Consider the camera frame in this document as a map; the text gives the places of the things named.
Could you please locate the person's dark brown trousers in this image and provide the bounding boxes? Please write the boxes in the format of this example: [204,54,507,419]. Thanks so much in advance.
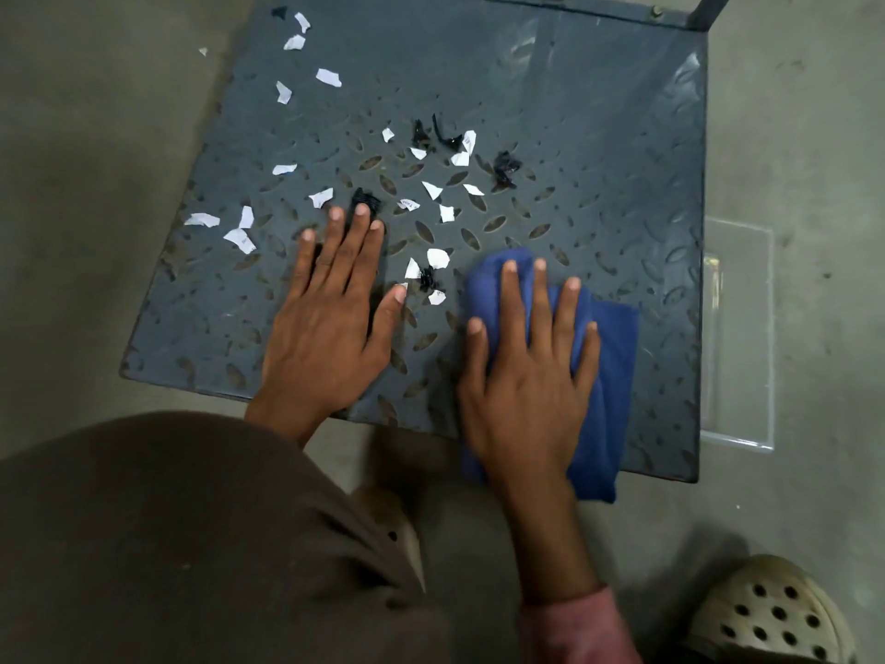
[0,410,443,664]

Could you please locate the person's right hand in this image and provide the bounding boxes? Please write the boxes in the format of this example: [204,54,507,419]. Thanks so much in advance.
[455,258,603,505]

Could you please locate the person's right white clog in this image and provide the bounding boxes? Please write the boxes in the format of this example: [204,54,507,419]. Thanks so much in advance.
[680,553,858,664]

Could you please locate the person's left hand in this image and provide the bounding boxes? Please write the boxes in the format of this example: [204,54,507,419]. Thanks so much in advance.
[245,203,409,436]

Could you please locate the scattered white paper scraps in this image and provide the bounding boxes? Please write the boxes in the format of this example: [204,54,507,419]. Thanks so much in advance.
[183,11,487,306]

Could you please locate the person's left forearm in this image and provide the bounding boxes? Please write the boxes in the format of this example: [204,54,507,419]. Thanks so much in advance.
[242,400,323,450]

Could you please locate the person's white clog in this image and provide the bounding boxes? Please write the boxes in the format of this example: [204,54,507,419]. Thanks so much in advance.
[680,553,858,664]
[352,484,427,592]

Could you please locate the blue cleaning cloth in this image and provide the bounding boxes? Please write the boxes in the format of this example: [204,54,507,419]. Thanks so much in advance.
[459,246,641,505]

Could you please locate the clear plastic container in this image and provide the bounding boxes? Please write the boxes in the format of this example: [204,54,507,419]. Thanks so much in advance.
[698,215,775,452]

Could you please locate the person's left white clog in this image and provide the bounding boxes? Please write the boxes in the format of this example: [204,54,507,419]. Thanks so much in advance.
[352,484,427,592]

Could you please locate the person's right forearm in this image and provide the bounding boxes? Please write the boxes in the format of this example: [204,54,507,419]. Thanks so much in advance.
[497,487,644,664]

